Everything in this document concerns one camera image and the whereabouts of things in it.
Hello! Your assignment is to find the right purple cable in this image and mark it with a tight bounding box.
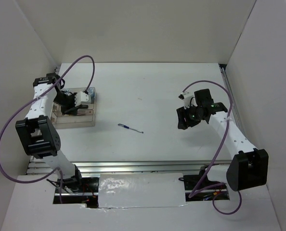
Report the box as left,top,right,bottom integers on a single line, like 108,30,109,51
183,80,242,215

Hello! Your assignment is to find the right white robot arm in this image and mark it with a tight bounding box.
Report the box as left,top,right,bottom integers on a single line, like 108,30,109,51
177,89,269,192

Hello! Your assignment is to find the clear tiered organizer tray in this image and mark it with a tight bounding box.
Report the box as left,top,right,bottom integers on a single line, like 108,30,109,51
51,88,96,129

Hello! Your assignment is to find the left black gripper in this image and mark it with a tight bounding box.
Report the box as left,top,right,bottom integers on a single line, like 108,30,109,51
53,92,82,116

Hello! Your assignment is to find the white foil front cover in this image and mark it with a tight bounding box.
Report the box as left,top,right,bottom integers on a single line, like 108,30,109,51
98,173,186,208

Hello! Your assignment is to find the blue pen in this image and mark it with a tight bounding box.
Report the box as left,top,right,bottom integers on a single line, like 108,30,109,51
118,124,144,134

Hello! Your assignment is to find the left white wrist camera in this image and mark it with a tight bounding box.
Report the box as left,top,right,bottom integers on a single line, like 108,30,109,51
75,91,91,106

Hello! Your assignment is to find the purple cable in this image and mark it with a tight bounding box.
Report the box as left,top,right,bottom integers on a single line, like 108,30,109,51
0,55,95,205
183,80,242,215

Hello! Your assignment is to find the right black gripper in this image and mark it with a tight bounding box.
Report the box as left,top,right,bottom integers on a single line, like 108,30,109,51
176,103,204,130

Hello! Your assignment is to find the aluminium table frame rail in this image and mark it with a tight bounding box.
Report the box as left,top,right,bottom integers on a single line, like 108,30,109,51
25,64,254,175

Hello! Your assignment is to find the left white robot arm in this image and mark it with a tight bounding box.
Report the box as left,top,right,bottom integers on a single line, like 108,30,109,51
15,73,84,193

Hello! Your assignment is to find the red pen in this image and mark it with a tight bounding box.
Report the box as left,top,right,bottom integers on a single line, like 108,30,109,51
71,110,93,116

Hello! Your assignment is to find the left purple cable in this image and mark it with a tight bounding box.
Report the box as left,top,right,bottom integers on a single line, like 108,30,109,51
0,55,95,205

